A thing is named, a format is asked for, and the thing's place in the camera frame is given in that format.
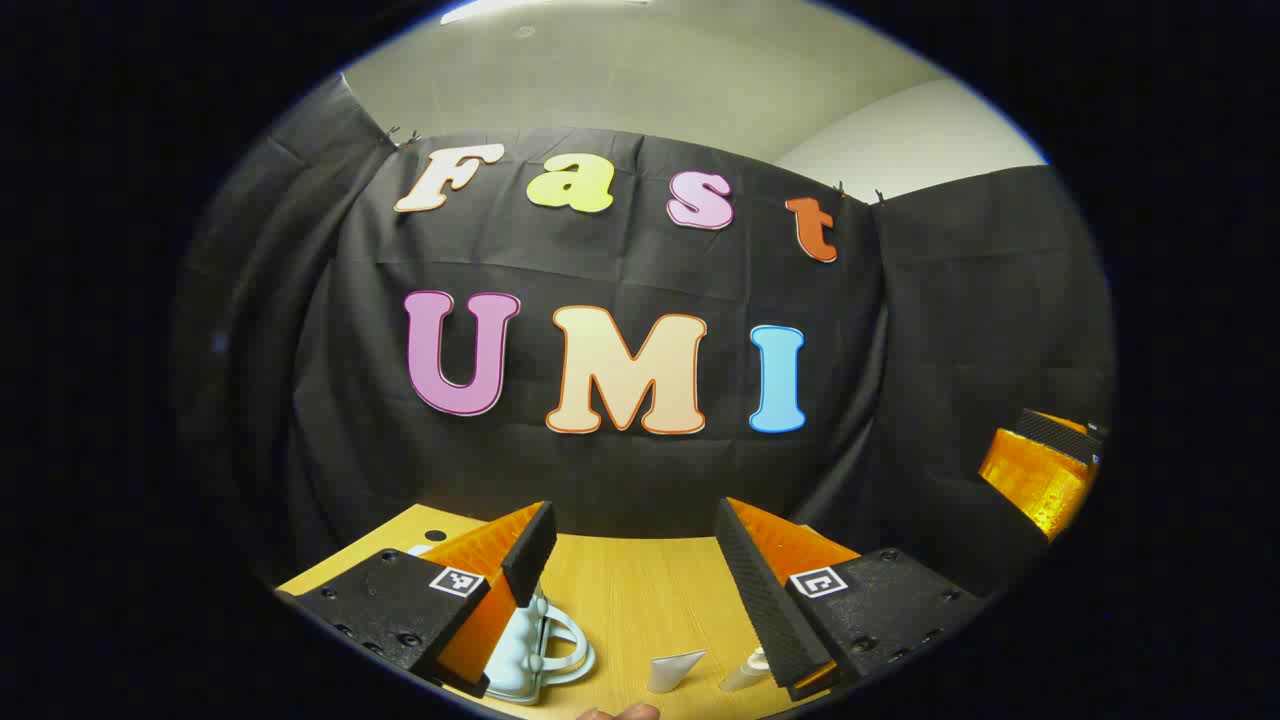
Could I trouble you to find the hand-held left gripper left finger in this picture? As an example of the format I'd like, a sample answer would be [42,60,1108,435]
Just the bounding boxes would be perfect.
[290,500,558,699]

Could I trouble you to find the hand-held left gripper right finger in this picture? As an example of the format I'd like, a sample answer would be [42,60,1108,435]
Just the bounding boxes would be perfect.
[713,496,988,702]

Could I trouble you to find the white capped bottle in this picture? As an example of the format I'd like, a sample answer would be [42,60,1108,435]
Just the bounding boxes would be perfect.
[718,646,773,694]

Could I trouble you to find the white squeeze tube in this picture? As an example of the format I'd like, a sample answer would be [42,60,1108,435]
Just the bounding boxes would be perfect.
[647,649,708,695]

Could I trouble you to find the black backdrop cloth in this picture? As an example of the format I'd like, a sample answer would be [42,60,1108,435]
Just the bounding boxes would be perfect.
[170,75,1116,601]

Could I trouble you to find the ceiling light strip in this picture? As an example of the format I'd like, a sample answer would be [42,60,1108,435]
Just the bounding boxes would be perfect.
[440,0,651,26]

